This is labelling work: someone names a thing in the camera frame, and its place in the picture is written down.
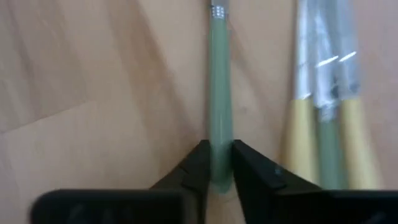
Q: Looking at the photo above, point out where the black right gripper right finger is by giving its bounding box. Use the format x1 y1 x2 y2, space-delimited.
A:
231 139 331 224

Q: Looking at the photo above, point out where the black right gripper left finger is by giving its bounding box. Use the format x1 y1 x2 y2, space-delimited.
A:
150 139 212 224

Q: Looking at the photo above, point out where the yellow handled knife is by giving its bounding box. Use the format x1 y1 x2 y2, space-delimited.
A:
334 0 384 190
279 0 318 185

